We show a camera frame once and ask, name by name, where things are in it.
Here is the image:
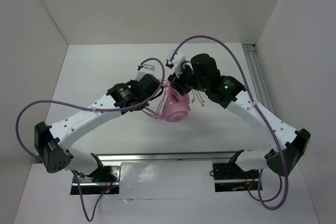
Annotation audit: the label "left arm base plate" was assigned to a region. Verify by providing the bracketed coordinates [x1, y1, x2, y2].
[70, 162, 121, 195]

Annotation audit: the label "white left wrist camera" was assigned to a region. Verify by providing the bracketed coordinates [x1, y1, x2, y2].
[135, 64, 155, 81]

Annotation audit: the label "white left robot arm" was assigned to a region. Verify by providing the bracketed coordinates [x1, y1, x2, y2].
[34, 74, 160, 182]

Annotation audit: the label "aluminium front rail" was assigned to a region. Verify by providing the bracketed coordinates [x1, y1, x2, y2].
[89, 151, 239, 166]

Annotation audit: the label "pink headphones with cable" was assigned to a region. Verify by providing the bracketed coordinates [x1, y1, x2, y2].
[142, 80, 205, 123]

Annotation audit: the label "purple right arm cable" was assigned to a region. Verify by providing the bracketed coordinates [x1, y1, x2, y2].
[170, 34, 289, 210]

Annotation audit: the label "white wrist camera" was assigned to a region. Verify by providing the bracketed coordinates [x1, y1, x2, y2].
[166, 50, 186, 77]
[135, 64, 155, 81]

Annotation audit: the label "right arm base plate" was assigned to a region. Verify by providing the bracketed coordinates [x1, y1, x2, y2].
[209, 163, 259, 193]

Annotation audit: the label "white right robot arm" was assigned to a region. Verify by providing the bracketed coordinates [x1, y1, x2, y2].
[166, 54, 311, 178]

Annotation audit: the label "aluminium side rail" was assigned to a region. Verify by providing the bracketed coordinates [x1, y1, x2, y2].
[242, 45, 274, 113]

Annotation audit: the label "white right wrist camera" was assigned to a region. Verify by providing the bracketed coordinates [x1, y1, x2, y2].
[166, 50, 186, 77]

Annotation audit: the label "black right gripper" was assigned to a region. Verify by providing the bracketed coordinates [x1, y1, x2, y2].
[168, 61, 208, 94]

